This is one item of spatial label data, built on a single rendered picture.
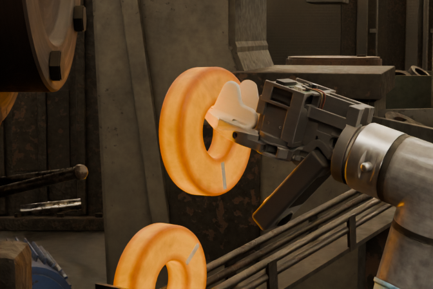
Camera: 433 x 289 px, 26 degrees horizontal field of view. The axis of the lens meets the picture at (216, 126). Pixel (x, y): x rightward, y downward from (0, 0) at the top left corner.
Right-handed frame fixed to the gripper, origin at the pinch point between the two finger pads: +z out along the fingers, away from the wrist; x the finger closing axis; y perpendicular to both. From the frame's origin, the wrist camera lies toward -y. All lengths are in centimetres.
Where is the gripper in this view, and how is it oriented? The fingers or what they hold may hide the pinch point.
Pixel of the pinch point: (208, 115)
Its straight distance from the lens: 111.9
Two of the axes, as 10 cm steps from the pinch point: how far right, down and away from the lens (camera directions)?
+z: -7.9, -3.1, 5.3
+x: -5.7, 0.8, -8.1
